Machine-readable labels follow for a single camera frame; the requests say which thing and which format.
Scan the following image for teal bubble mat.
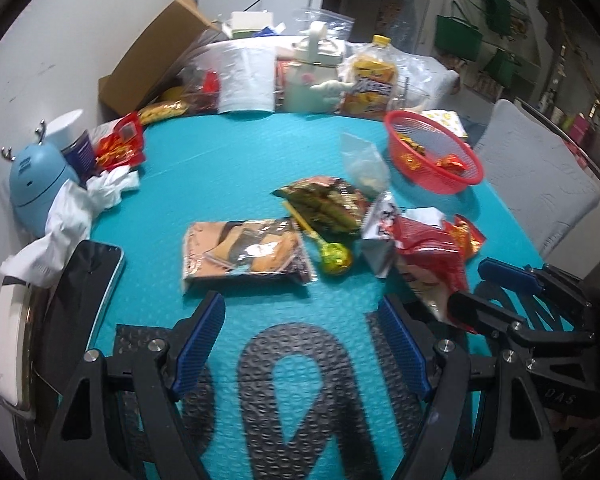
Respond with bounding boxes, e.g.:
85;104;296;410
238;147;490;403
87;110;546;480

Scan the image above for small crumpled white tissue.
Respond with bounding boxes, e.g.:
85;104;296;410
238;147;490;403
85;167;141;211

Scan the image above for crumpled clear plastic bag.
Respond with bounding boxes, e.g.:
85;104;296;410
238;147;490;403
395;52;461;106

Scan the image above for small orange red packet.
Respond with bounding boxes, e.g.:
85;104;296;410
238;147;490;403
450;214;488;261

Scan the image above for red plastic basket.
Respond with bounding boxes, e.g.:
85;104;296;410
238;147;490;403
384;110;486;196

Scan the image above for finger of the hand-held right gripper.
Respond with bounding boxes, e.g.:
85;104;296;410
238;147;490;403
447;290;595;370
478;257;597;334

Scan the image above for clear box with red contents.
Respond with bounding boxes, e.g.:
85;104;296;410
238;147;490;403
180;67;221;116

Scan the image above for empty clear zip bag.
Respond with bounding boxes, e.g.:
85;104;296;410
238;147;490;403
295;7;356;43

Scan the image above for iced tea bottle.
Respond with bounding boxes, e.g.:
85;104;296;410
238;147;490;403
341;35;400;118

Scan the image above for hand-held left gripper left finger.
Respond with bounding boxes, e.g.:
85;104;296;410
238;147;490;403
37;291;227;480

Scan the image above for yellow dark wrapped candies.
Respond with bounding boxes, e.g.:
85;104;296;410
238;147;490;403
397;132;428;156

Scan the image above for white green tissue box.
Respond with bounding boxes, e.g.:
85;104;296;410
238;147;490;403
222;10;281;38

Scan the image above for red gold wrapped candy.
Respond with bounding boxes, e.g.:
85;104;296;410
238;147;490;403
436;154;467;175

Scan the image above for glass cup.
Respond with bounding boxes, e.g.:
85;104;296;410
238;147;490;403
397;77;431;111

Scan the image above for green brown snack packet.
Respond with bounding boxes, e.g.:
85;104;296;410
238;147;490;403
272;175;372;235

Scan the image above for small green tote bag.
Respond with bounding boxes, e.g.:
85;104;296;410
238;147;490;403
482;47;523;88

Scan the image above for clear brown cookie packet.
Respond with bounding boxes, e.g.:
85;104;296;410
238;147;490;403
182;217;315;288

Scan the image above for cardboard box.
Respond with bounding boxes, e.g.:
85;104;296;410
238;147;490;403
98;0;226;118

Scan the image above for black smartphone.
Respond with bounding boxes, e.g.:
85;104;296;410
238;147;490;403
35;240;126;396

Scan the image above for cream bottle with plush hand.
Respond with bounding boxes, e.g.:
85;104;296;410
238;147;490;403
282;22;348;113

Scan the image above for red candy bag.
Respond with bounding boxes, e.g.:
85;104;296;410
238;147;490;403
95;112;147;171

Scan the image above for green lollipop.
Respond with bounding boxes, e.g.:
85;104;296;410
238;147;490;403
284;200;353;278

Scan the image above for white rounded appliance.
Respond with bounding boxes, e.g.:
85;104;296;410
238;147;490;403
0;280;46;421

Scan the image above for large red snack packet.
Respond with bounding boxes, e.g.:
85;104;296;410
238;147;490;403
392;210;473;333

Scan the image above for high hanging green tote bag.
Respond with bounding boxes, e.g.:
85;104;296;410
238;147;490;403
482;0;513;36

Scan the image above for white snack packet black print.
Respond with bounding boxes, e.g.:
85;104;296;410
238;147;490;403
361;192;402;278

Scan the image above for wrapped paper towel roll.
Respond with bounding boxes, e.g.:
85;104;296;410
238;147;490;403
217;42;277;113

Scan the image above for wide green tote bag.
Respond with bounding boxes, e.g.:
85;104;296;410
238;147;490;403
435;15;483;61

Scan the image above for yellow snack bag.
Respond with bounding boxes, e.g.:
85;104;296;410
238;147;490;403
139;100;191;126

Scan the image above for large crumpled white tissue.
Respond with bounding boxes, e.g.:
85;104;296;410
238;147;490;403
0;180;96;288

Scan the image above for clear zip bag with crumbs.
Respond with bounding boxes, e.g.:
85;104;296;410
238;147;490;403
340;132;392;200

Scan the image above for blue deer humidifier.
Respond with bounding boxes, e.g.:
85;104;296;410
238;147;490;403
1;120;81;236

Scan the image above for dark blue white cup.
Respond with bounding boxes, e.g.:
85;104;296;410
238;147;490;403
45;109;97;183

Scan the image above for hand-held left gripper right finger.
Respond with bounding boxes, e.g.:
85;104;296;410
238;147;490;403
377;294;563;480

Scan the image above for smiley print paper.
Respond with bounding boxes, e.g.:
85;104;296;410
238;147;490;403
422;109;468;141

